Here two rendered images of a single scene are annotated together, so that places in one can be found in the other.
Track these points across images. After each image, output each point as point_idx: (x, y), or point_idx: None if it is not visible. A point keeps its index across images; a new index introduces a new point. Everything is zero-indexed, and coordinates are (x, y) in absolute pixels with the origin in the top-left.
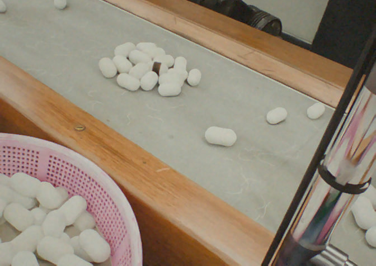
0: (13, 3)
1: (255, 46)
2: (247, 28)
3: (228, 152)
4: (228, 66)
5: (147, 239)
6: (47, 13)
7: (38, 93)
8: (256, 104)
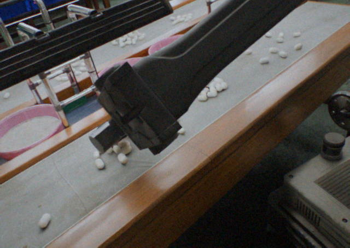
0: (260, 53)
1: (232, 111)
2: (259, 110)
3: None
4: (221, 109)
5: None
6: (254, 62)
7: None
8: (188, 116)
